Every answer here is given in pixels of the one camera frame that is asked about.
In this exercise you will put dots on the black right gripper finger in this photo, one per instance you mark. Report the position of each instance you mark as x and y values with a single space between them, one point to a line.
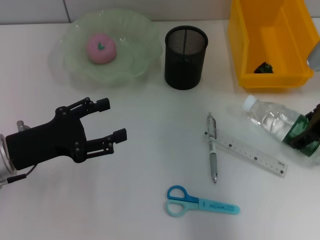
301 138

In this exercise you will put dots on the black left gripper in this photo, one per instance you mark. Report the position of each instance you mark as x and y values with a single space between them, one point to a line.
47 142

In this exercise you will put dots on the clear water bottle green label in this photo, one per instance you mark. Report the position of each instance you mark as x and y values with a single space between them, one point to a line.
270 117

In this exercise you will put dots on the pink peach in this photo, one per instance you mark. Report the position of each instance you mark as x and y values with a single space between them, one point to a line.
100 50

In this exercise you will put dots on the blue scissors with sheath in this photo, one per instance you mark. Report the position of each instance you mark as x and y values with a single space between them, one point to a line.
212 206

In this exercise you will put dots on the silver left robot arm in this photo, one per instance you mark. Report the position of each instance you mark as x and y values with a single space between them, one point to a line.
5 160

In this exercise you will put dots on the clear plastic ruler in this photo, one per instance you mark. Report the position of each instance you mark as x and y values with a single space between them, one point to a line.
250 153

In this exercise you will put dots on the green glass fruit plate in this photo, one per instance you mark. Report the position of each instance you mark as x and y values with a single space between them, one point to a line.
135 50

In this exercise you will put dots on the black mesh pen holder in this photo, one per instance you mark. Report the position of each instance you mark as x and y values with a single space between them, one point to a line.
183 72

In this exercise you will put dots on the grey white ballpoint pen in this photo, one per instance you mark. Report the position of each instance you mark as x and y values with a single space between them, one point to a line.
212 152

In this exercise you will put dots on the yellow plastic bin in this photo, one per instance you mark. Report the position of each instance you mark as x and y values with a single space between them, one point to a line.
272 80

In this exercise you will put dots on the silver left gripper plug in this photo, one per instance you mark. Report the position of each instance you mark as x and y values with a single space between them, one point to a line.
22 125

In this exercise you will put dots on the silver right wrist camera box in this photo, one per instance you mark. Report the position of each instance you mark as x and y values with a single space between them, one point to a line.
315 58

